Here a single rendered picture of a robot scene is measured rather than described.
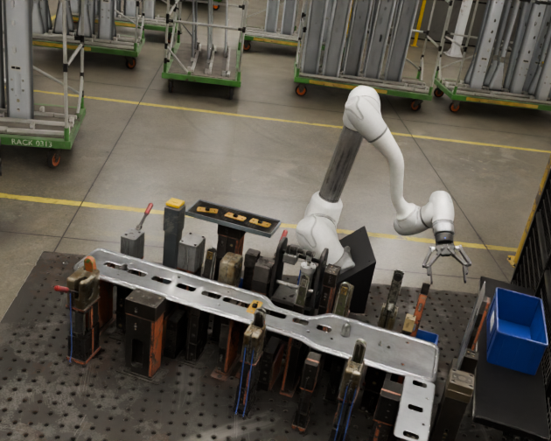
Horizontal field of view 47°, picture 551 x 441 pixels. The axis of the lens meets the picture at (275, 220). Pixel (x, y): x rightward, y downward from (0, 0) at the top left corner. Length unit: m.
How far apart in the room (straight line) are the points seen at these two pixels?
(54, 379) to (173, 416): 0.46
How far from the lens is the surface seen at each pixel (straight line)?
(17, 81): 6.08
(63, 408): 2.35
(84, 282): 2.30
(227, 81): 8.13
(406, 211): 2.86
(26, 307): 2.82
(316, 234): 2.79
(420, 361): 2.24
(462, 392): 2.12
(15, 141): 5.81
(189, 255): 2.46
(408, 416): 2.02
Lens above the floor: 2.31
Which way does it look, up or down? 26 degrees down
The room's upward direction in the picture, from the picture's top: 8 degrees clockwise
